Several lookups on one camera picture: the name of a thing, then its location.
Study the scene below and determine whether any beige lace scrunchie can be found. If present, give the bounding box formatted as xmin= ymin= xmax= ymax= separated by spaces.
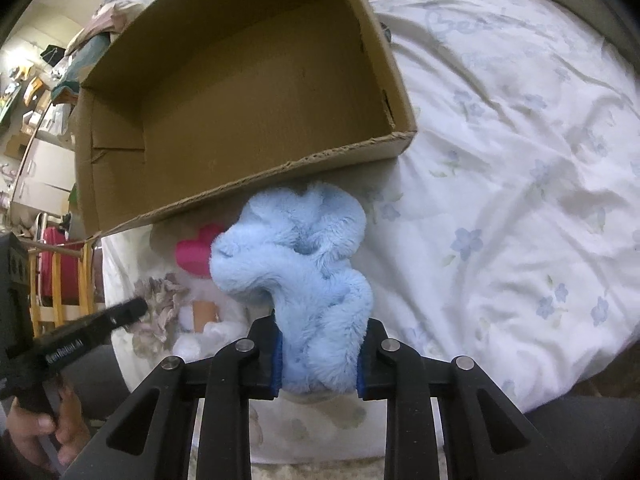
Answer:
xmin=128 ymin=273 xmax=186 ymax=361

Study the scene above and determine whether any white fluffy sock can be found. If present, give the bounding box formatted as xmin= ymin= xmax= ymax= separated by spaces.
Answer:
xmin=171 ymin=278 xmax=248 ymax=363

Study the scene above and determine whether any light blue fluffy scrunchie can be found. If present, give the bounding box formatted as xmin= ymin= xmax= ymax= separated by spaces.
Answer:
xmin=209 ymin=182 xmax=373 ymax=394

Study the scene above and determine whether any person's left hand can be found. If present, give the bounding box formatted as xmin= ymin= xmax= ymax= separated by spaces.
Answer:
xmin=8 ymin=385 xmax=91 ymax=472

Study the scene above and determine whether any wooden chair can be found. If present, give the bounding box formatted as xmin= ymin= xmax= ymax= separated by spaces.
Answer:
xmin=20 ymin=237 xmax=98 ymax=337

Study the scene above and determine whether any pink suitcase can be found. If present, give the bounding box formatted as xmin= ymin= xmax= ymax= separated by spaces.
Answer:
xmin=39 ymin=225 xmax=84 ymax=306

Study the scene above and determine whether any orange adhesive bandage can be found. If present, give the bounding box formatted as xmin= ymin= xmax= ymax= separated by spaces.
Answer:
xmin=192 ymin=300 xmax=219 ymax=333

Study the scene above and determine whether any white cabinet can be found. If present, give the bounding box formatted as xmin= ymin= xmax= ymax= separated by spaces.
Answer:
xmin=10 ymin=138 xmax=76 ymax=217

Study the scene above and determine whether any pink rubber duck toy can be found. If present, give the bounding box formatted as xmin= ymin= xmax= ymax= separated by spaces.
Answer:
xmin=175 ymin=223 xmax=226 ymax=278

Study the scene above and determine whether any white floral bed sheet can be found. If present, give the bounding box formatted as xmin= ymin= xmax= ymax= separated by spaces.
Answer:
xmin=98 ymin=0 xmax=640 ymax=466

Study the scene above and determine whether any brown cardboard box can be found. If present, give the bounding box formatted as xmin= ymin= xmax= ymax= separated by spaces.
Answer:
xmin=70 ymin=0 xmax=416 ymax=235

